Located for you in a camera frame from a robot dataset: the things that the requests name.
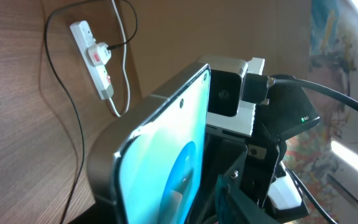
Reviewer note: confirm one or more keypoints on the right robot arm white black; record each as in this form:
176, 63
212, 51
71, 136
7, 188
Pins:
286, 111

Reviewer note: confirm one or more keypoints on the white charger plug adapter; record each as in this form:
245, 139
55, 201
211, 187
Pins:
99, 54

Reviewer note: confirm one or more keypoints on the white power strip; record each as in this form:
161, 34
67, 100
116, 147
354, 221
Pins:
100, 77

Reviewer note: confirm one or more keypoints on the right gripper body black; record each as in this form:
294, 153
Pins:
236, 175

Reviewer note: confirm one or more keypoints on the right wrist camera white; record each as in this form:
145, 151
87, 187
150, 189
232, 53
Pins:
228, 113

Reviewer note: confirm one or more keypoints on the blue screen smartphone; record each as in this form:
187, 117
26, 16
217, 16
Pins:
146, 166

